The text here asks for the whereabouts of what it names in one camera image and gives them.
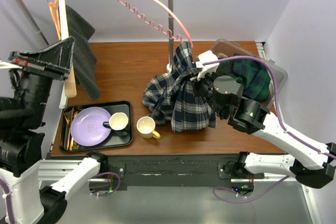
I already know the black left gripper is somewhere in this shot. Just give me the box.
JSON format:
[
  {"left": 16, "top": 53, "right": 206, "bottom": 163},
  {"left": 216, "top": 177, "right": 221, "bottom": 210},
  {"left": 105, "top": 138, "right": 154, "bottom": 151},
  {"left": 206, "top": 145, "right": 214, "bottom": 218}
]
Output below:
[{"left": 8, "top": 34, "right": 76, "bottom": 125}]

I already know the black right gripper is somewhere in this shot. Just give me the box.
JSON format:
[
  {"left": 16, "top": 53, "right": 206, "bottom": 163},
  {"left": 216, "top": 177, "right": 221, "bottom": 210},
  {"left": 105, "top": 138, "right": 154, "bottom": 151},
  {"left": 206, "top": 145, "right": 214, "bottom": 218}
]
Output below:
[{"left": 188, "top": 67, "right": 225, "bottom": 118}]

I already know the black dotted skirt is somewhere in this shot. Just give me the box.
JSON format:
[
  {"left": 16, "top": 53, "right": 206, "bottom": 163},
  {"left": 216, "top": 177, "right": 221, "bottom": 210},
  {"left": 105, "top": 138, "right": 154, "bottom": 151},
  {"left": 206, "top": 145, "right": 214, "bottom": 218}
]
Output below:
[{"left": 66, "top": 5, "right": 101, "bottom": 100}]

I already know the navy beige plaid skirt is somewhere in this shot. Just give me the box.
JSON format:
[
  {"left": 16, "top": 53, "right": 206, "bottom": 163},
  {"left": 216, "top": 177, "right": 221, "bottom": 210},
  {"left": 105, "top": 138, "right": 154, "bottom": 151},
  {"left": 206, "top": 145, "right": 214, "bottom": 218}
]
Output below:
[{"left": 142, "top": 42, "right": 216, "bottom": 133}]

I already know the orange plastic hanger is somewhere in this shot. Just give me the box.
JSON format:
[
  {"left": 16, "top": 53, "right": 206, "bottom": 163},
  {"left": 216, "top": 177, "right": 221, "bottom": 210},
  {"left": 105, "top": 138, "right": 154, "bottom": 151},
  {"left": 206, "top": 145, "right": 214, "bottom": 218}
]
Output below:
[{"left": 48, "top": 0, "right": 61, "bottom": 39}]

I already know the green plaid skirt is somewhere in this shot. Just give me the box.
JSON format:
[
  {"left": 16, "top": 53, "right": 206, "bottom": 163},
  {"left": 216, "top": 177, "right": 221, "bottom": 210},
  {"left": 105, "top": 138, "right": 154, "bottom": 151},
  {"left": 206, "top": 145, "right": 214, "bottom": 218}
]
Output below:
[{"left": 216, "top": 59, "right": 271, "bottom": 102}]

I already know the pink plastic hanger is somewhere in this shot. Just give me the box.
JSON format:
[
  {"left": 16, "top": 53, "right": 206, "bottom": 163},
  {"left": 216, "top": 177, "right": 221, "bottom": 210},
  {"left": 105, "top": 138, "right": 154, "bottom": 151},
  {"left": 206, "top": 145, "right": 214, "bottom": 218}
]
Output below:
[{"left": 117, "top": 0, "right": 193, "bottom": 44}]

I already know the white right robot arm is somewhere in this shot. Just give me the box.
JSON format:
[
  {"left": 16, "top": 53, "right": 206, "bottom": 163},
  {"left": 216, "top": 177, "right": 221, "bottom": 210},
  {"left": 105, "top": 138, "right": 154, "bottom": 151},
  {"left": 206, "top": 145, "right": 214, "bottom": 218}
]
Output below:
[{"left": 191, "top": 73, "right": 335, "bottom": 189}]

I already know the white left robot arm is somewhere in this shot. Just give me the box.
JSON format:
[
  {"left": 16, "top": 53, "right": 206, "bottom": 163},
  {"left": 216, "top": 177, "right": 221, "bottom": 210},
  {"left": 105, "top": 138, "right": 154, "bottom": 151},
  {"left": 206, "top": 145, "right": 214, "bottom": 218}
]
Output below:
[{"left": 1, "top": 37, "right": 109, "bottom": 223}]

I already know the clear plastic bin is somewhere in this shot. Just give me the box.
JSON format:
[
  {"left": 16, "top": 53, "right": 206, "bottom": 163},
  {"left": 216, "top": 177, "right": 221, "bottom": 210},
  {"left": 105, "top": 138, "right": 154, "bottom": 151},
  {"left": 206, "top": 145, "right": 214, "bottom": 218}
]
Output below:
[{"left": 211, "top": 39, "right": 288, "bottom": 109}]

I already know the yellow mug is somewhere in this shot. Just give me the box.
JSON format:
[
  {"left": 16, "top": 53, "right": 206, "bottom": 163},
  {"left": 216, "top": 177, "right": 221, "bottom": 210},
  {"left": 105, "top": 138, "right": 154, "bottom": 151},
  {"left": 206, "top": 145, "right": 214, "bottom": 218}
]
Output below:
[{"left": 136, "top": 116, "right": 161, "bottom": 139}]

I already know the purple plate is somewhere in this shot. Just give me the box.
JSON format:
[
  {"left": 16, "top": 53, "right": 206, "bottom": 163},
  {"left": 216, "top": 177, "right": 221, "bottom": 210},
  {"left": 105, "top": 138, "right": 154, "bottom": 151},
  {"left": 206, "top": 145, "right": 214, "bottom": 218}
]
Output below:
[{"left": 70, "top": 106, "right": 111, "bottom": 146}]

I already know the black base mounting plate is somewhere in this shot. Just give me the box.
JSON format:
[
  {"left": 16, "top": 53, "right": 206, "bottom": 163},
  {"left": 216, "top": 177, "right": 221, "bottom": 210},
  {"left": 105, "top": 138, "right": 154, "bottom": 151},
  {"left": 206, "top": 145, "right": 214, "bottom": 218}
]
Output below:
[{"left": 78, "top": 153, "right": 266, "bottom": 192}]

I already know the gold cutlery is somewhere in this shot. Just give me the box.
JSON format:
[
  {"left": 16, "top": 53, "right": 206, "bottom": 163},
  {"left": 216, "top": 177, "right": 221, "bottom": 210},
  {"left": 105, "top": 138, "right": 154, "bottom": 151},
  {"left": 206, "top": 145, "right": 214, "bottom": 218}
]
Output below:
[{"left": 59, "top": 106, "right": 80, "bottom": 152}]

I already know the dark green mug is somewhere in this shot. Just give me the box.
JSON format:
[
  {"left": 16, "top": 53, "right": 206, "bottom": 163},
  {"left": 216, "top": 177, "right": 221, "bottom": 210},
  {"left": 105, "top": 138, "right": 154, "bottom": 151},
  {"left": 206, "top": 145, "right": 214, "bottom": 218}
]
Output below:
[{"left": 103, "top": 112, "right": 130, "bottom": 136}]

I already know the black serving tray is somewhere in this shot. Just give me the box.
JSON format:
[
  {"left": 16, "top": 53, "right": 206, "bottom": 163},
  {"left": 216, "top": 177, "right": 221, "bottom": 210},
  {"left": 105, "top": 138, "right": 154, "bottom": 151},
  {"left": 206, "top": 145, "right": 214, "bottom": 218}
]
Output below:
[{"left": 64, "top": 100, "right": 133, "bottom": 153}]

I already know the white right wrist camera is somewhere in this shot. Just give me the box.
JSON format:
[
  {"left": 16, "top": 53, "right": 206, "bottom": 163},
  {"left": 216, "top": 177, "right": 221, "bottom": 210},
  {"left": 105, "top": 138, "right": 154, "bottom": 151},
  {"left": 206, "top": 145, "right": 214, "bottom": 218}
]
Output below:
[{"left": 194, "top": 50, "right": 219, "bottom": 81}]

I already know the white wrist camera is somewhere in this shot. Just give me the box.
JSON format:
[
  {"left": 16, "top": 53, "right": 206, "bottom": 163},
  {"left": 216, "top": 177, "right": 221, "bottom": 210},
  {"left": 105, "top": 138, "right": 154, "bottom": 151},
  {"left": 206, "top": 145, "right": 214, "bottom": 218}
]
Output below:
[
  {"left": 0, "top": 60, "right": 13, "bottom": 69},
  {"left": 194, "top": 50, "right": 219, "bottom": 81}
]

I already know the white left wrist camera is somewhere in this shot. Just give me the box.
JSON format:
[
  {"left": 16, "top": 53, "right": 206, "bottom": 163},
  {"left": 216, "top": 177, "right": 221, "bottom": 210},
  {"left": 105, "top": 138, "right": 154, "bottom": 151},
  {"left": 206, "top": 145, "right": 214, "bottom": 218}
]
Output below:
[{"left": 0, "top": 60, "right": 13, "bottom": 69}]

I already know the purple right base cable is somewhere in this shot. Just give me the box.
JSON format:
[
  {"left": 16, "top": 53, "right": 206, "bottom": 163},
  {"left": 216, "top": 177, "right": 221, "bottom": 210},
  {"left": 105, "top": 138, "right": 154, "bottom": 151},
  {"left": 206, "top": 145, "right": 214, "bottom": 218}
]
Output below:
[{"left": 212, "top": 175, "right": 289, "bottom": 204}]

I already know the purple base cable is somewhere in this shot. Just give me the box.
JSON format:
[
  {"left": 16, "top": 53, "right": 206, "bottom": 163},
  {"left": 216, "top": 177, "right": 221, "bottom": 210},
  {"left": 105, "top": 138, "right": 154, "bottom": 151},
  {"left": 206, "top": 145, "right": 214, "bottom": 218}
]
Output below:
[
  {"left": 212, "top": 175, "right": 289, "bottom": 204},
  {"left": 90, "top": 171, "right": 121, "bottom": 197}
]

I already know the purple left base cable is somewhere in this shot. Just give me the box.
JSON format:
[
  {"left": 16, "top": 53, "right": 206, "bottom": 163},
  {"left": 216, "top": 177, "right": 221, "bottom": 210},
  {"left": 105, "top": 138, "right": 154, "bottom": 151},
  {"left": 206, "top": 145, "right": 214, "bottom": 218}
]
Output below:
[{"left": 90, "top": 171, "right": 121, "bottom": 197}]

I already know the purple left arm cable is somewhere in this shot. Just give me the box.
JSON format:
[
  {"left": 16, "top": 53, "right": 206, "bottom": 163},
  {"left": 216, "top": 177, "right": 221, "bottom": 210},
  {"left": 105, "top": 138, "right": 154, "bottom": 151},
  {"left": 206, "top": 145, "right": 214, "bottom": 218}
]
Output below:
[{"left": 0, "top": 178, "right": 14, "bottom": 224}]

